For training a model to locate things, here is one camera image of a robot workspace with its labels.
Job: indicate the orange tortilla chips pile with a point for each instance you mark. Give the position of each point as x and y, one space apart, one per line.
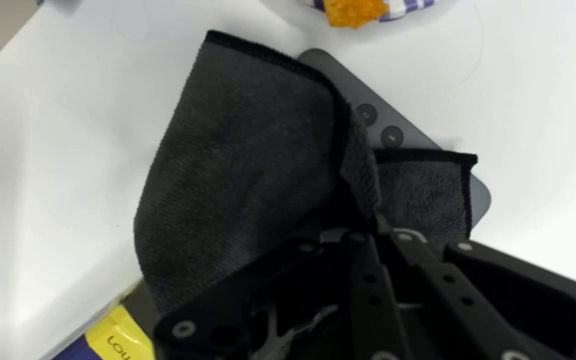
355 13

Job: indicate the grey remote control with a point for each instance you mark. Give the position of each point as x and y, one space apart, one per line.
395 127

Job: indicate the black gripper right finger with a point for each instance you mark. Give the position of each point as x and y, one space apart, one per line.
501 306

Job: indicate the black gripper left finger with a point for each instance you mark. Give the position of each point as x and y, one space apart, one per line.
314 301

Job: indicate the blue and yellow book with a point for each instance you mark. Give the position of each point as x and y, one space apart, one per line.
119 337

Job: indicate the black towel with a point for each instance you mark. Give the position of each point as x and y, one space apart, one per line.
240 173

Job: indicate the blue striped paper plate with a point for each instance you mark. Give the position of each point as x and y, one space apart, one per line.
414 8

